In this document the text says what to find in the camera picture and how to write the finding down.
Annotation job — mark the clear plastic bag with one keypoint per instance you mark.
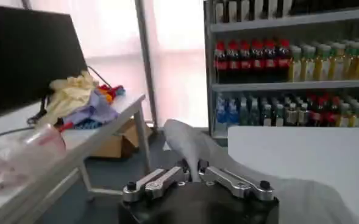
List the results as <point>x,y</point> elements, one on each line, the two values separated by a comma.
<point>23,152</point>

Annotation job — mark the shelf rack with bottles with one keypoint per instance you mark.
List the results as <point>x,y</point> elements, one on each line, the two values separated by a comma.
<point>289,76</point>

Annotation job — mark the pale purple cloth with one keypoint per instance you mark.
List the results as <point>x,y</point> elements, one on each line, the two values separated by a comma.
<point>97,109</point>

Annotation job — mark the black monitor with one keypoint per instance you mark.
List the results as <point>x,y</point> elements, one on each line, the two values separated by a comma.
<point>30,54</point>

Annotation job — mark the grey window frame pole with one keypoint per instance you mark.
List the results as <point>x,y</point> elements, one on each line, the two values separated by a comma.
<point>145,61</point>

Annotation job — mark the white side table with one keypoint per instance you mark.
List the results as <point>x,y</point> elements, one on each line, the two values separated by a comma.
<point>84,143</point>

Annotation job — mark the blue patterned cloth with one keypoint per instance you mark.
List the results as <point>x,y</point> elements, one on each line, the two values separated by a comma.
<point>87,124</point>

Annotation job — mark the brown cardboard box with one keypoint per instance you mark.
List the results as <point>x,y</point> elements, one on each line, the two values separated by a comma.
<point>118,143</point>

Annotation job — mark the white shirt with colourful print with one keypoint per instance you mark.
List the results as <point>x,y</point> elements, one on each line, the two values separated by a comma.
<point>225,155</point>

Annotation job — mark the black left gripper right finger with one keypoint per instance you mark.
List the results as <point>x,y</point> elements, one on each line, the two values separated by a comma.
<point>234,182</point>

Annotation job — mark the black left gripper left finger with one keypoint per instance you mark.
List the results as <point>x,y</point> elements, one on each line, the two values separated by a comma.
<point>158,184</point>

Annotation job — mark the pale yellow cloth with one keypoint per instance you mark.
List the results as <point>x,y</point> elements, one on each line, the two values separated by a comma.
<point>69,94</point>

